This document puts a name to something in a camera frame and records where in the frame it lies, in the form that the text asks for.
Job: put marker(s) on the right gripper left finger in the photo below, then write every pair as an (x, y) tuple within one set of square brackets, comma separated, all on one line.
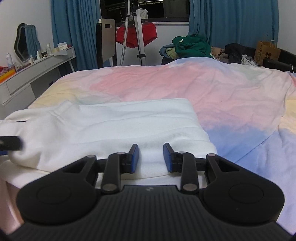
[(116, 164)]

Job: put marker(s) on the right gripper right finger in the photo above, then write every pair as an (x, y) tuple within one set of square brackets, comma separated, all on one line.
[(187, 165)]

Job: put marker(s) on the white zip-up knit jacket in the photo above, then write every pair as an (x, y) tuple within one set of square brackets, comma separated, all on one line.
[(56, 136)]

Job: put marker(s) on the white dressing table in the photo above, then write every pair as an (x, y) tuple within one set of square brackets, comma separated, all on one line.
[(22, 89)]

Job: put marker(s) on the orange box on table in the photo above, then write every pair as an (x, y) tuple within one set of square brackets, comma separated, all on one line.
[(6, 73)]

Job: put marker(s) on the pastel pink blue bed cover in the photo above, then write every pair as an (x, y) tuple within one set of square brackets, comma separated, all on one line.
[(248, 113)]

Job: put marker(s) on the wavy black framed mirror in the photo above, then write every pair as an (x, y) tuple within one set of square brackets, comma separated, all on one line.
[(26, 43)]

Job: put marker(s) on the green hoodie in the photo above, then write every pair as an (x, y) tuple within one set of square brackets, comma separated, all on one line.
[(191, 46)]

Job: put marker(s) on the black clothing pile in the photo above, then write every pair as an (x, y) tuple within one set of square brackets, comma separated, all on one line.
[(232, 53)]

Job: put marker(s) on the brown paper bag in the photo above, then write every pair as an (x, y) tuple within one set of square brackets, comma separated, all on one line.
[(266, 51)]

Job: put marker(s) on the blue curtain left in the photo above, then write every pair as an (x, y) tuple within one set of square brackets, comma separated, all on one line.
[(75, 22)]

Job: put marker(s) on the blue curtain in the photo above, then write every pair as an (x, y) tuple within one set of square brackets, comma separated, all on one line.
[(242, 21), (75, 22)]

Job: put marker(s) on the red garment on rack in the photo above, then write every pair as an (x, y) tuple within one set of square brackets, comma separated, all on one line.
[(149, 34)]

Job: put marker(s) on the beige ironing board panel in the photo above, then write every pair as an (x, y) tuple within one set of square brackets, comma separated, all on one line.
[(106, 42)]

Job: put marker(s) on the blue curtain right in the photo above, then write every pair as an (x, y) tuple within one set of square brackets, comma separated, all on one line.
[(242, 21)]

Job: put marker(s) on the garment steamer stand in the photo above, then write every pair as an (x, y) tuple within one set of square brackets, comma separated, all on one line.
[(133, 8)]

